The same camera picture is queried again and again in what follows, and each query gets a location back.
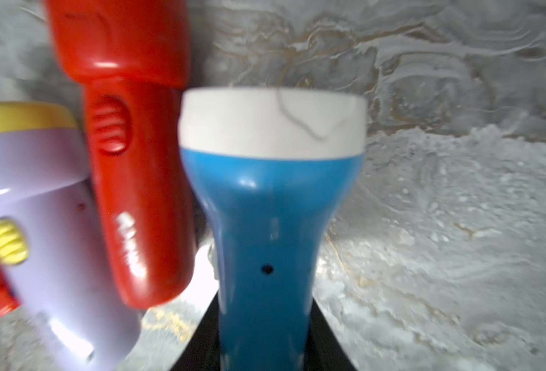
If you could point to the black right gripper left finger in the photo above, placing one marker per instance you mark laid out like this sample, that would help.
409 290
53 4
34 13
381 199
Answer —
202 353

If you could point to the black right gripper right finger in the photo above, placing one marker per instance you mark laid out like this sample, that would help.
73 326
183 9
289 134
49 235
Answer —
324 353

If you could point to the blue flashlight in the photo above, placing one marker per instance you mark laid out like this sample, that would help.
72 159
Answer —
270 168

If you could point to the red flashlight back row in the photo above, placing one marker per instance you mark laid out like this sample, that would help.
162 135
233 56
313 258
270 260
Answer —
133 60

